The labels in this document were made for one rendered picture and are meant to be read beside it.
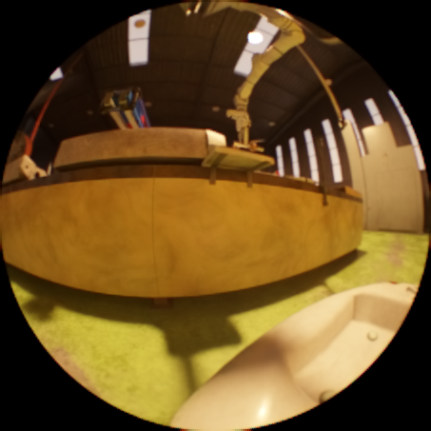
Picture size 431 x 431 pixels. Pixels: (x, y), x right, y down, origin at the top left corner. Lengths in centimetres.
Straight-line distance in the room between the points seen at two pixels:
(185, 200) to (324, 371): 74
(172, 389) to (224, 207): 80
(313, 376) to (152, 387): 46
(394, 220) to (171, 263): 569
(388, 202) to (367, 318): 538
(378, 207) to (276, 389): 568
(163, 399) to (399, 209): 580
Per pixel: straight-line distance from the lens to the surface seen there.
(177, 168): 72
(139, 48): 1006
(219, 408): 18
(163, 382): 59
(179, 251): 71
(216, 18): 935
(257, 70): 102
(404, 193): 569
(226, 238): 74
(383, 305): 40
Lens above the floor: 53
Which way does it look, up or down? 1 degrees down
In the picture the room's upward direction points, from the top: straight up
